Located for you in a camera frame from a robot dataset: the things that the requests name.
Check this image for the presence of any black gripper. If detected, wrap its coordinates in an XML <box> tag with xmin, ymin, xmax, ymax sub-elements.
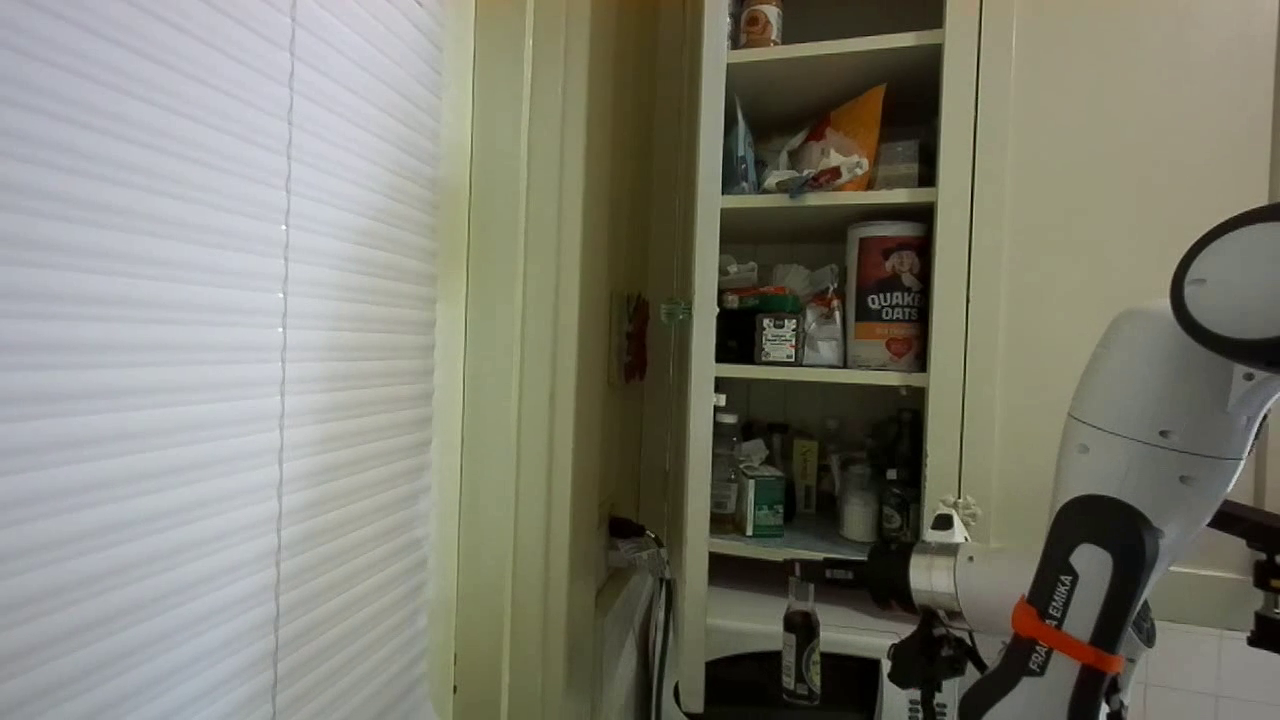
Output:
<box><xmin>859</xmin><ymin>537</ymin><xmax>929</xmax><ymax>614</ymax></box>

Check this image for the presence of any dark labelled bottle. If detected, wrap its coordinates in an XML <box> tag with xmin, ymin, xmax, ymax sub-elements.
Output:
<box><xmin>873</xmin><ymin>391</ymin><xmax>929</xmax><ymax>546</ymax></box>

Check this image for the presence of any clear plastic bottle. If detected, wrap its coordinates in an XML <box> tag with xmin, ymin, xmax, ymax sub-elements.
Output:
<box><xmin>713</xmin><ymin>391</ymin><xmax>745</xmax><ymax>525</ymax></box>

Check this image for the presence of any cream open kitchen cabinet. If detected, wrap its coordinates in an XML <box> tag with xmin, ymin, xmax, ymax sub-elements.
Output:
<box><xmin>676</xmin><ymin>0</ymin><xmax>986</xmax><ymax>715</ymax></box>

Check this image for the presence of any white countertop appliance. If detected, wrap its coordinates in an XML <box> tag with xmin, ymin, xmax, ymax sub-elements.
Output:
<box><xmin>592</xmin><ymin>553</ymin><xmax>672</xmax><ymax>720</ymax></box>

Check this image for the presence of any cream open cabinet door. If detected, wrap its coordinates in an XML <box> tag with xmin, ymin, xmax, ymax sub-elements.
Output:
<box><xmin>585</xmin><ymin>0</ymin><xmax>692</xmax><ymax>630</ymax></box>

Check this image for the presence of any cream closed cabinet door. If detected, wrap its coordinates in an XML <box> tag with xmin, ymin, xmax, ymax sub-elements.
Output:
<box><xmin>968</xmin><ymin>0</ymin><xmax>1280</xmax><ymax>630</ymax></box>

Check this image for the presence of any beige cardboard box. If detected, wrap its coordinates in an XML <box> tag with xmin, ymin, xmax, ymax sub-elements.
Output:
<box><xmin>788</xmin><ymin>431</ymin><xmax>825</xmax><ymax>520</ymax></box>

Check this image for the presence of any green cardboard box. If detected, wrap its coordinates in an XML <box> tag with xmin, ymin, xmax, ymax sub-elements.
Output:
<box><xmin>735</xmin><ymin>441</ymin><xmax>794</xmax><ymax>545</ymax></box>

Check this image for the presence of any white microwave oven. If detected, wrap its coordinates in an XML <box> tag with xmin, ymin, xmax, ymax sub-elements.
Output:
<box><xmin>697</xmin><ymin>584</ymin><xmax>937</xmax><ymax>720</ymax></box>

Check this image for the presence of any white food packet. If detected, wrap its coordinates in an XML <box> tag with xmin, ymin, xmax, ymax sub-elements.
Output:
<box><xmin>795</xmin><ymin>287</ymin><xmax>847</xmax><ymax>373</ymax></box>

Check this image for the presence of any dark object on appliance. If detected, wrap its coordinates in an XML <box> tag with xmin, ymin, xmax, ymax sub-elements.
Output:
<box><xmin>609</xmin><ymin>512</ymin><xmax>672</xmax><ymax>576</ymax></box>

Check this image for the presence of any green lid spice jar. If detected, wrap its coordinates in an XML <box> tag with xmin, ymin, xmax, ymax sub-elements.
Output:
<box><xmin>753</xmin><ymin>291</ymin><xmax>803</xmax><ymax>366</ymax></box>

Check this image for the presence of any Quaker oats canister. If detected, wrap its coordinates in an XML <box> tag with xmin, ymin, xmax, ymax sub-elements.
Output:
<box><xmin>845</xmin><ymin>214</ymin><xmax>933</xmax><ymax>374</ymax></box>

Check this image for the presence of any clear plastic bag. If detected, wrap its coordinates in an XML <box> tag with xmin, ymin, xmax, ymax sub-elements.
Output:
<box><xmin>769</xmin><ymin>255</ymin><xmax>847</xmax><ymax>304</ymax></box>

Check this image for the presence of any red door ornament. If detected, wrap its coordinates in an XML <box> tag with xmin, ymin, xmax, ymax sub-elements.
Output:
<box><xmin>622</xmin><ymin>291</ymin><xmax>655</xmax><ymax>387</ymax></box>

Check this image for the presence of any white plastic container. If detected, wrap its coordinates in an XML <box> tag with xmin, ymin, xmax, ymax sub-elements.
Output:
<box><xmin>875</xmin><ymin>136</ymin><xmax>929</xmax><ymax>191</ymax></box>

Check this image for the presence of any white red crumpled bag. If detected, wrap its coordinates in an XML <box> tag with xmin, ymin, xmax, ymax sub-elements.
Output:
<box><xmin>758</xmin><ymin>123</ymin><xmax>873</xmax><ymax>194</ymax></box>

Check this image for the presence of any blue snack bag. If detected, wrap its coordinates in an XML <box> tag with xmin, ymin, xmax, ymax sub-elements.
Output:
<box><xmin>725</xmin><ymin>94</ymin><xmax>760</xmax><ymax>194</ymax></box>

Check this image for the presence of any orange chip bag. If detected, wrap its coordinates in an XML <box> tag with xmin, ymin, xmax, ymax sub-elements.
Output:
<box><xmin>820</xmin><ymin>78</ymin><xmax>891</xmax><ymax>177</ymax></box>

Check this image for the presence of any small orange labelled jar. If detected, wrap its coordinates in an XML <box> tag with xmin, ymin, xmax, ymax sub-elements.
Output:
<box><xmin>735</xmin><ymin>0</ymin><xmax>788</xmax><ymax>53</ymax></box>

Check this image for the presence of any white window blind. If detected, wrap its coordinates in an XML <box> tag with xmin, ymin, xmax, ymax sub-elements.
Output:
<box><xmin>0</xmin><ymin>0</ymin><xmax>452</xmax><ymax>720</ymax></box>

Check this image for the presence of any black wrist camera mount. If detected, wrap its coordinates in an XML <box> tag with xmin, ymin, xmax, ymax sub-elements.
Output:
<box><xmin>886</xmin><ymin>610</ymin><xmax>992</xmax><ymax>720</ymax></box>

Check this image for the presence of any orange strap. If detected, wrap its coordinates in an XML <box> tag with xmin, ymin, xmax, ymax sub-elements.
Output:
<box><xmin>1010</xmin><ymin>596</ymin><xmax>1133</xmax><ymax>680</ymax></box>

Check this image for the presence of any thin blind cord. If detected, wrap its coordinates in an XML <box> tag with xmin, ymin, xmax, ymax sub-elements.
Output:
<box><xmin>269</xmin><ymin>0</ymin><xmax>302</xmax><ymax>720</ymax></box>

